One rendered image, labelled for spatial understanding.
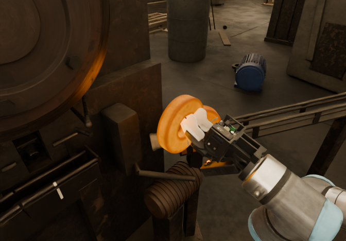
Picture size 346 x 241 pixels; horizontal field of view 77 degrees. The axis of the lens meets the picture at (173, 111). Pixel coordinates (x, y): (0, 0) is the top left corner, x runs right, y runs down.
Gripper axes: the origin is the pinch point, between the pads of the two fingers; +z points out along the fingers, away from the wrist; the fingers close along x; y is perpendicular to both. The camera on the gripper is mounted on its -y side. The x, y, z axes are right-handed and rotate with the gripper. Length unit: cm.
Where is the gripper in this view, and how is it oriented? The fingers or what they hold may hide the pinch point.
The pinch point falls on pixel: (182, 118)
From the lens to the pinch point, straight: 55.5
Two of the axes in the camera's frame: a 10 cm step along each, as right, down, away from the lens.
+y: 2.1, -7.0, -6.9
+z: -7.1, -5.9, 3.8
